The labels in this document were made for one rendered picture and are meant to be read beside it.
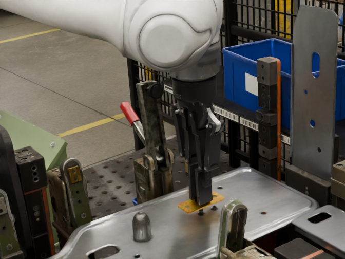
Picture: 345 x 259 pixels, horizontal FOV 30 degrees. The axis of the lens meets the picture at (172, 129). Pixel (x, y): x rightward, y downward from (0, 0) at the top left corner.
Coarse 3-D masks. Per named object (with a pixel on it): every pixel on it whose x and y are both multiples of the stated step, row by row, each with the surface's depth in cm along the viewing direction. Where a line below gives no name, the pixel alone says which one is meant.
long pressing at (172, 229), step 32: (224, 192) 125; (256, 192) 125; (288, 192) 124; (96, 224) 117; (128, 224) 116; (160, 224) 116; (192, 224) 115; (256, 224) 114; (288, 224) 114; (64, 256) 108; (128, 256) 107; (160, 256) 106; (192, 256) 105
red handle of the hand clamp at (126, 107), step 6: (126, 102) 133; (126, 108) 132; (132, 108) 132; (126, 114) 131; (132, 114) 131; (132, 120) 130; (138, 120) 131; (132, 126) 131; (138, 126) 130; (138, 132) 130; (144, 138) 128; (144, 144) 129; (156, 150) 127; (156, 156) 126; (162, 156) 127
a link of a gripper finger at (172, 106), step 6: (174, 108) 114; (174, 114) 115; (174, 120) 115; (180, 120) 115; (180, 126) 115; (180, 132) 115; (180, 138) 115; (180, 144) 116; (180, 150) 116; (180, 156) 117
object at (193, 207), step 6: (216, 192) 120; (216, 198) 118; (222, 198) 118; (180, 204) 117; (186, 204) 117; (192, 204) 116; (204, 204) 116; (210, 204) 116; (186, 210) 114; (192, 210) 114
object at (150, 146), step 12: (144, 84) 123; (156, 84) 120; (144, 96) 122; (156, 96) 120; (144, 108) 122; (156, 108) 124; (144, 120) 124; (156, 120) 125; (144, 132) 125; (156, 132) 126; (156, 144) 126; (156, 168) 126
